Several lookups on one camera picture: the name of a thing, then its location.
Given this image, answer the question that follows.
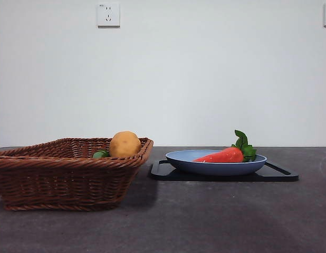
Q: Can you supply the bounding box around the brown wicker basket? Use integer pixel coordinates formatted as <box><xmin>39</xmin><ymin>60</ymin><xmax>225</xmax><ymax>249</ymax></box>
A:
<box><xmin>0</xmin><ymin>137</ymin><xmax>155</xmax><ymax>212</ymax></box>

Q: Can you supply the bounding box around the black rectangular tray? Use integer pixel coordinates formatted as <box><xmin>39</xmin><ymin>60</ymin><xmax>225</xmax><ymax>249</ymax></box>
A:
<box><xmin>150</xmin><ymin>159</ymin><xmax>300</xmax><ymax>183</ymax></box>

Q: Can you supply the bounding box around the small green vegetable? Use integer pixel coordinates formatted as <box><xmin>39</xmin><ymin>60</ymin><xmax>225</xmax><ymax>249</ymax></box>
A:
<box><xmin>92</xmin><ymin>149</ymin><xmax>111</xmax><ymax>159</ymax></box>

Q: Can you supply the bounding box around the blue round plate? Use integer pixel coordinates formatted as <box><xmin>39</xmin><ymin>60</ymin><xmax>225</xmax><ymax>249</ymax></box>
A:
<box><xmin>165</xmin><ymin>149</ymin><xmax>268</xmax><ymax>177</ymax></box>

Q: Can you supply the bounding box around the orange carrot with green leaves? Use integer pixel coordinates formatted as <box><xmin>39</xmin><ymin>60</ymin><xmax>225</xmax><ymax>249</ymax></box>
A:
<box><xmin>192</xmin><ymin>129</ymin><xmax>257</xmax><ymax>163</ymax></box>

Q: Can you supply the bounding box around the yellow-brown potato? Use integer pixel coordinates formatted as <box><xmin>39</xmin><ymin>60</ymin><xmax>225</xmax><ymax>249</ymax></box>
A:
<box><xmin>109</xmin><ymin>131</ymin><xmax>142</xmax><ymax>158</ymax></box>

